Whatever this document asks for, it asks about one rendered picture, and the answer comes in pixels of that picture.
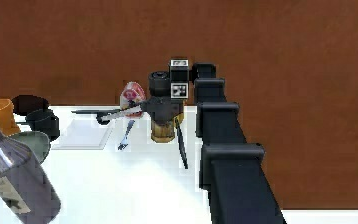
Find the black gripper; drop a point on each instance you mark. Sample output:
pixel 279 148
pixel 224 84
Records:
pixel 162 106

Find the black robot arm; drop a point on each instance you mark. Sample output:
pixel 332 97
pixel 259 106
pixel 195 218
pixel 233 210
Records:
pixel 233 173

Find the black mug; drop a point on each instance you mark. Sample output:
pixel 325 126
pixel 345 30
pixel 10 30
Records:
pixel 45 123

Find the silver fork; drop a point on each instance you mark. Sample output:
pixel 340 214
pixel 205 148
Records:
pixel 127 133

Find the white square plate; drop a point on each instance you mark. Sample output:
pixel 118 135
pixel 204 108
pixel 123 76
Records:
pixel 83 135

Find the dark brown bowl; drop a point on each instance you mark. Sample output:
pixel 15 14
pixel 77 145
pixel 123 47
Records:
pixel 28 103

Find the grey-green bowl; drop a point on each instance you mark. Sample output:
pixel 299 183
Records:
pixel 33 143

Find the orange cup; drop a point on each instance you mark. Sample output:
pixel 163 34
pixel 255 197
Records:
pixel 2 115

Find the dark glass bottle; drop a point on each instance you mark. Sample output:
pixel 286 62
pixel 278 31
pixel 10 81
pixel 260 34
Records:
pixel 17 186

